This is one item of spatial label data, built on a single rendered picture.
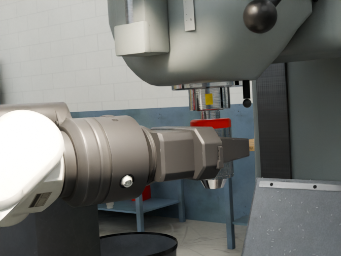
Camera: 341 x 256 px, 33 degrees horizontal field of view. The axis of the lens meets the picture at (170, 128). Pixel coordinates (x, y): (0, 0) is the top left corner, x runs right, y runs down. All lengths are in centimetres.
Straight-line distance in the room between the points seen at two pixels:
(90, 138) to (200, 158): 12
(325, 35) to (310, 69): 31
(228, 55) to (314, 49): 17
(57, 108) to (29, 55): 721
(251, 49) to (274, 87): 44
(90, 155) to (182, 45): 14
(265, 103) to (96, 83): 584
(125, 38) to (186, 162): 14
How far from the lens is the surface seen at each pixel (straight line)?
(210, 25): 56
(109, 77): 667
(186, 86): 62
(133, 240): 294
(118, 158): 54
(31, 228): 86
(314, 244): 98
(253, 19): 50
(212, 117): 64
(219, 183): 65
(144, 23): 55
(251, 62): 60
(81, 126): 55
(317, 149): 100
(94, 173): 53
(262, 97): 104
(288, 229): 100
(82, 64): 700
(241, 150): 64
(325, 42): 70
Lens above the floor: 130
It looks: 3 degrees down
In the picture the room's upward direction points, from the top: 3 degrees counter-clockwise
